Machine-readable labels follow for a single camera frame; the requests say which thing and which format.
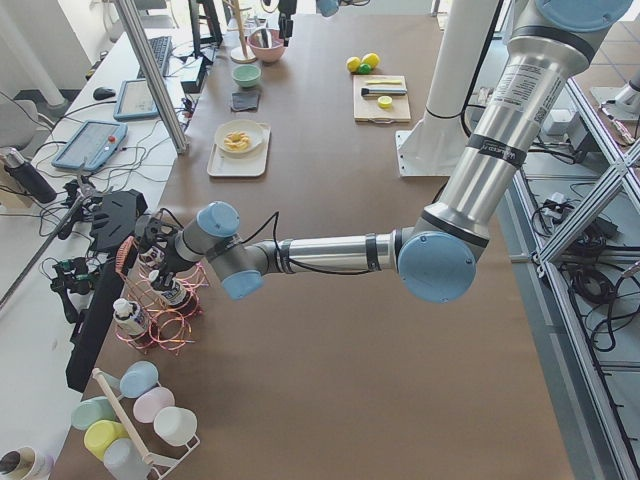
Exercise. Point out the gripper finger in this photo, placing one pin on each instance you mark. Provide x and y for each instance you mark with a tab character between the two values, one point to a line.
285	28
166	280

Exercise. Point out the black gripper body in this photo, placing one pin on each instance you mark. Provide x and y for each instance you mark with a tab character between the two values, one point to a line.
285	11
169	258

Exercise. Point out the tea bottle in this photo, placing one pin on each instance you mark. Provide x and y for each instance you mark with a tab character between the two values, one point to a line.
178	298
132	320
152	259

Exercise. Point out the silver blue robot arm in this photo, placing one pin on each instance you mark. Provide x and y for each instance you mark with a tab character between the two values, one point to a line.
328	8
436	258

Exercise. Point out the cream serving tray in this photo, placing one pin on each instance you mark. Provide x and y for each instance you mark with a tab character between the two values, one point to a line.
252	164

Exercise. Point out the pink bowl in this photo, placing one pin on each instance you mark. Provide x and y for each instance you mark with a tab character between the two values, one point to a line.
269	55

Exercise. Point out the wooden mug tree stand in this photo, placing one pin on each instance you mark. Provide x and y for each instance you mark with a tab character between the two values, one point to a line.
241	54

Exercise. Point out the mint green bowl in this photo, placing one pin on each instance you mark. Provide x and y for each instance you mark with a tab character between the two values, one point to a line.
246	75

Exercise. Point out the whole lemon near board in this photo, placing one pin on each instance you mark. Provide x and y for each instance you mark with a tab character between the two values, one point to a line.
353	63

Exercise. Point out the black handheld controller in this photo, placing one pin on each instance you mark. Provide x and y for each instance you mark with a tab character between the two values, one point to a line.
73	276
82	199

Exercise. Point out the black printed long housing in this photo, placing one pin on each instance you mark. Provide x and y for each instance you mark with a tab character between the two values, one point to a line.
88	340

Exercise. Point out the grey folded cloth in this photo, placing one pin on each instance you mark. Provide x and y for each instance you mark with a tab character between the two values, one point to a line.
245	100

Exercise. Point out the green lime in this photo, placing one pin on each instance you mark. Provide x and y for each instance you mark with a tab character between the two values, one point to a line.
364	69

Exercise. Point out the steel black-tipped muddler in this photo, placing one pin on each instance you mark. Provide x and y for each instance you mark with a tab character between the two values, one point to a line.
374	91

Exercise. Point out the yellow plastic knife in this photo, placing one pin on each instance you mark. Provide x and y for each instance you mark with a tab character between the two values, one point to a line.
384	81

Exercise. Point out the light blue cup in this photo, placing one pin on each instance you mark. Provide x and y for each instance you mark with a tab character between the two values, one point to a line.
138	379

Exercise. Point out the near blue teach pendant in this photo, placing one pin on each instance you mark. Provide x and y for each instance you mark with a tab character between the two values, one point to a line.
93	144

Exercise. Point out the blue teach pendant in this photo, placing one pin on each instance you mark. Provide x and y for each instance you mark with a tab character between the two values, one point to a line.
135	101
93	144

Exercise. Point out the wooden cutting board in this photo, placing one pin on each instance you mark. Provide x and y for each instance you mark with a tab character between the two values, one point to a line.
366	109

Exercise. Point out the white plate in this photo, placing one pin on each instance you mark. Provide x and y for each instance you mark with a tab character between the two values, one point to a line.
252	128

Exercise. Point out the half lemon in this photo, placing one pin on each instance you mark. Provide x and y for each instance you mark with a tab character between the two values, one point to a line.
385	102

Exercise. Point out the black keyboard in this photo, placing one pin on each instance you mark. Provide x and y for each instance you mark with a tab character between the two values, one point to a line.
161	48

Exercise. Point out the pink cup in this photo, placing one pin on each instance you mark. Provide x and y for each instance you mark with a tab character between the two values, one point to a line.
149	404

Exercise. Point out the far blue teach pendant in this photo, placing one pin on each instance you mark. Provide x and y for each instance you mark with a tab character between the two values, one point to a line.
135	101

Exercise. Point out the white cup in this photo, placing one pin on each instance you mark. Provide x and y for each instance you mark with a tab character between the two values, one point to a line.
175	425

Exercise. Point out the black water bottle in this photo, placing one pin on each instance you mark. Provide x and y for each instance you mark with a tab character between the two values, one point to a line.
26	175

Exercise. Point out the green cup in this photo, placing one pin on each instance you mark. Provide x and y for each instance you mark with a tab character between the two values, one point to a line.
90	411

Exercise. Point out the black computer mouse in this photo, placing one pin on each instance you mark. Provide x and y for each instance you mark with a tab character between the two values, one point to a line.
103	93

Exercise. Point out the copper wire bottle rack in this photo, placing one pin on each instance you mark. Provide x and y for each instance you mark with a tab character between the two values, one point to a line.
170	329

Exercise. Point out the black printed flat bracket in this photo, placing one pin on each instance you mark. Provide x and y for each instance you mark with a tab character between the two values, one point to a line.
115	219

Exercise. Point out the wooden rack handle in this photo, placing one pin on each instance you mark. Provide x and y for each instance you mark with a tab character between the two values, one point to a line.
110	387

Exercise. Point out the braided ring donut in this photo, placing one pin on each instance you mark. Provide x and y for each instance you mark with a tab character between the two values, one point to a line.
237	141

